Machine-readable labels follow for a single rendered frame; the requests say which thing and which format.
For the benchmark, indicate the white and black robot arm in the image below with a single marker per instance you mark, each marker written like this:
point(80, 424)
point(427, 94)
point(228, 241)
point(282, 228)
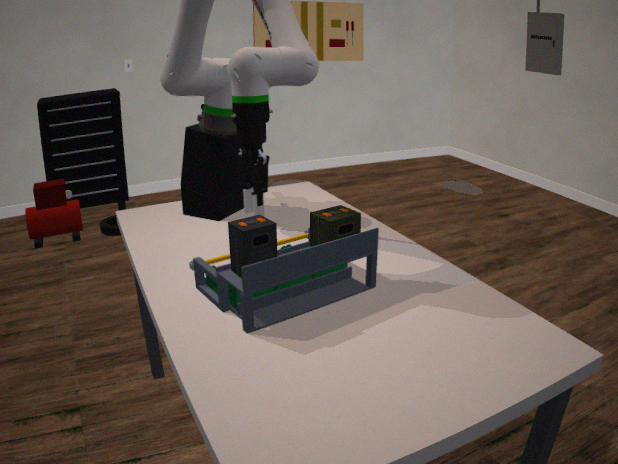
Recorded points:
point(252, 70)

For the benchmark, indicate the green open bin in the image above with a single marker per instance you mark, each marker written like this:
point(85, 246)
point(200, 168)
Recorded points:
point(291, 283)
point(328, 271)
point(234, 294)

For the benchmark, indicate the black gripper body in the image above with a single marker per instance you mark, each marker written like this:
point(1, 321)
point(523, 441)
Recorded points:
point(251, 134)

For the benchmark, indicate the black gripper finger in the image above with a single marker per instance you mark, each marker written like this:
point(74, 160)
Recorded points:
point(245, 172)
point(260, 181)

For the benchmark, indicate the yellow long thin bar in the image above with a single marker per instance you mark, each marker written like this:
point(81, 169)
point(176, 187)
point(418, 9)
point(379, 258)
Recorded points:
point(280, 242)

